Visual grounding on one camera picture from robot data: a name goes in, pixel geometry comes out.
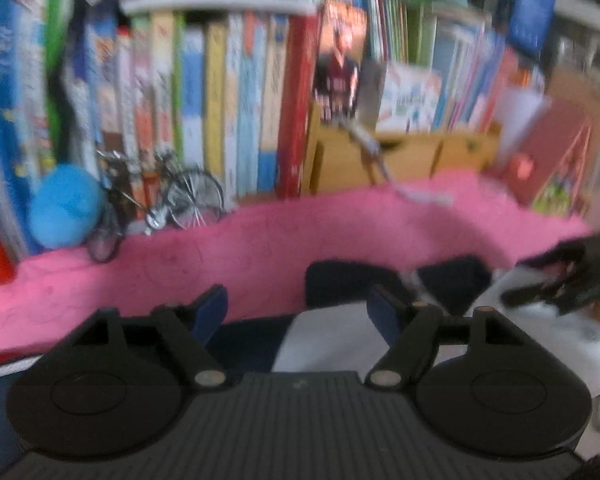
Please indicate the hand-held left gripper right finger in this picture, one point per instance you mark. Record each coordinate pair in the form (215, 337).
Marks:
(382, 310)

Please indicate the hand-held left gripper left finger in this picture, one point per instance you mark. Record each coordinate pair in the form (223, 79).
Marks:
(210, 310)

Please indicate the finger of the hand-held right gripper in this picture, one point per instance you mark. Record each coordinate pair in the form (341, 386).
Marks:
(550, 255)
(530, 292)

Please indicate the white and navy jacket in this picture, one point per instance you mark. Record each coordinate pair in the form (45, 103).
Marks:
(330, 340)

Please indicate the miniature bicycle model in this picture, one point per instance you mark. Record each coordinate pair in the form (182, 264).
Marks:
(185, 195)

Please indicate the brown cardboard box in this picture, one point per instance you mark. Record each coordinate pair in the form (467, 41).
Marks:
(575, 105)

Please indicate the wooden drawer box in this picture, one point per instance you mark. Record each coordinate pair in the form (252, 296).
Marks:
(340, 160)

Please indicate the blue plush ball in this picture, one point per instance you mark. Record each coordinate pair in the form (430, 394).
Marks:
(67, 207)

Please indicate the row of thick colourful books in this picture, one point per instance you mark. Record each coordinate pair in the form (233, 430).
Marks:
(220, 110)

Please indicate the white box with colourful print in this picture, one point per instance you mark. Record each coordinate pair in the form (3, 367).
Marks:
(410, 97)

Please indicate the blue hardcover book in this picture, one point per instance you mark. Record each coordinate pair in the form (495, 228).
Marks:
(532, 10)

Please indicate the dark photo magazine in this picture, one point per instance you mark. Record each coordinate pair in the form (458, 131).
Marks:
(337, 60)

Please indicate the row of thin blue booklets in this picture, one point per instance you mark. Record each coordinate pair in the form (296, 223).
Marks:
(15, 110)

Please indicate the white shelf board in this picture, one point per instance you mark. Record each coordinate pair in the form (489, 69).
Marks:
(215, 2)

